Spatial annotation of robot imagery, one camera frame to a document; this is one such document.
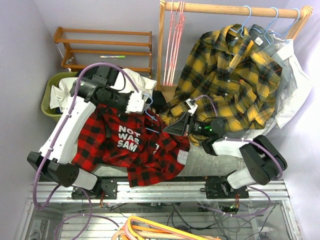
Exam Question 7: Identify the green laundry basket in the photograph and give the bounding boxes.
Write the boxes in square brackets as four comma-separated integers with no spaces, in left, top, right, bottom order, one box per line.
[41,71,78,123]

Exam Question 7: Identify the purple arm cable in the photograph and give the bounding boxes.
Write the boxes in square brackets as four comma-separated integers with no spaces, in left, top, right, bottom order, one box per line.
[32,62,141,240]
[196,94,285,218]

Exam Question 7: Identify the blue hanger under white shirt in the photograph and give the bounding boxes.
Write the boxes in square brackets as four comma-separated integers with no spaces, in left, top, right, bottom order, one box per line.
[266,8,301,43]

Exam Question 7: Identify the yellow plaid shirt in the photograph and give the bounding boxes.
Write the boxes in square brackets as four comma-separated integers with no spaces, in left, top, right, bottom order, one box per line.
[159,24,282,132]

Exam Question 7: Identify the green white marker pen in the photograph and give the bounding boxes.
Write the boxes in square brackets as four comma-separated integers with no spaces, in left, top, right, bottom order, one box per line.
[99,55,126,59]

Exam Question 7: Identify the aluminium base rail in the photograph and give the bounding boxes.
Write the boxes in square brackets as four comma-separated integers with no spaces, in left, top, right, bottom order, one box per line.
[27,176,287,203]

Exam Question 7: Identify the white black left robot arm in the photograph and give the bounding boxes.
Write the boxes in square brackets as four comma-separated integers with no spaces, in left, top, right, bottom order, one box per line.
[27,62,156,199]

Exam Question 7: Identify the blue hanger under grey shirt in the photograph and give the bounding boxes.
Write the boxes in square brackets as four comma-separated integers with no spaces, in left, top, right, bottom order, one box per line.
[251,6,279,44]

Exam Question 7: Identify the wooden clothes rail frame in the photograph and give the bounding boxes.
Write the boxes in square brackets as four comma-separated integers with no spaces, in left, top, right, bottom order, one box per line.
[156,0,313,101]

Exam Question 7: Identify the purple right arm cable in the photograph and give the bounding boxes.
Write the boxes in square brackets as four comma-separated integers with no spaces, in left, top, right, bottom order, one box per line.
[196,94,285,218]

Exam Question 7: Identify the white shirt in basket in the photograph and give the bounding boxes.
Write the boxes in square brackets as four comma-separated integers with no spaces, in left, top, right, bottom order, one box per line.
[43,68,157,115]

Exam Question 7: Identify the red black plaid shirt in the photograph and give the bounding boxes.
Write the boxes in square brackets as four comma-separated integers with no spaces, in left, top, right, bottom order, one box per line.
[71,104,190,187]

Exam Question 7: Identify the light blue wire hanger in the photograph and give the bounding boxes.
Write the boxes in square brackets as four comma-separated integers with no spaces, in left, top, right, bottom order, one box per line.
[142,93,158,122]

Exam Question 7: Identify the wooden shoe rack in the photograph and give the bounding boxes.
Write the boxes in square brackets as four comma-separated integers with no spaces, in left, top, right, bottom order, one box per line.
[53,26,153,77]

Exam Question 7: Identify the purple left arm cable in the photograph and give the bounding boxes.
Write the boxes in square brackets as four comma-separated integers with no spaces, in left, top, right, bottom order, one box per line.
[32,62,141,240]

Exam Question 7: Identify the white shirt on hanger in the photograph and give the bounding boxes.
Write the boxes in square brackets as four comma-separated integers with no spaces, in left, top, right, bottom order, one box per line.
[244,32,314,141]

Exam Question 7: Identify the orange hangers pile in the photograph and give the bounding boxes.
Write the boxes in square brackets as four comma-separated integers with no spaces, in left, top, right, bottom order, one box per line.
[111,216,220,240]

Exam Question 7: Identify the black garment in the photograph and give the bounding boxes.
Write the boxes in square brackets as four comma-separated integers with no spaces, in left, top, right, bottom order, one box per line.
[150,90,167,114]

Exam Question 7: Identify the pink wire hangers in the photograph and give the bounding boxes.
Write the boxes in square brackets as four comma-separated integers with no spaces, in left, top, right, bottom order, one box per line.
[163,1,186,87]

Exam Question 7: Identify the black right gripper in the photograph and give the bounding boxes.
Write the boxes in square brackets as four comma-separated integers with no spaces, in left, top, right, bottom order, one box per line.
[163,111,211,138]

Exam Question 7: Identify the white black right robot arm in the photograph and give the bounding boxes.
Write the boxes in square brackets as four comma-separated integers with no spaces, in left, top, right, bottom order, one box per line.
[163,98,288,198]

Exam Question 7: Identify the grey shirt on hanger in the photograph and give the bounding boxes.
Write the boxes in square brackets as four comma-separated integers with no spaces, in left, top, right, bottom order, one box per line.
[249,24,297,117]

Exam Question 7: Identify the blue hanger under yellow shirt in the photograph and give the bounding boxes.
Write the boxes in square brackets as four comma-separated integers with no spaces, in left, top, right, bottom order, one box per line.
[230,5,252,38]

